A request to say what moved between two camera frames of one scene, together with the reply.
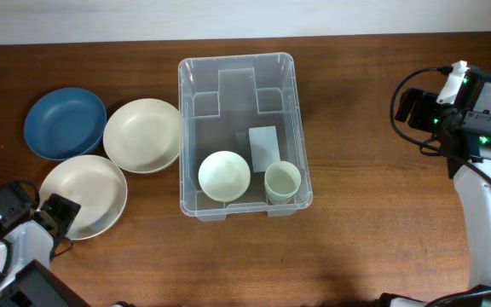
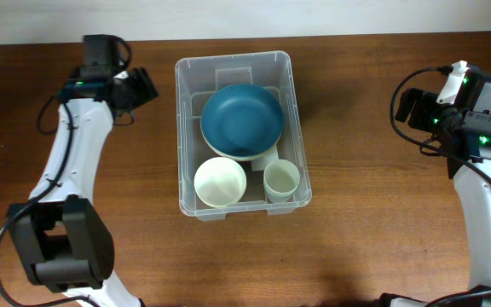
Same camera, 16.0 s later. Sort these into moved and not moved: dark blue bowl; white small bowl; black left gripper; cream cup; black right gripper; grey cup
Moved: dark blue bowl; black left gripper; white small bowl
Not moved: grey cup; cream cup; black right gripper
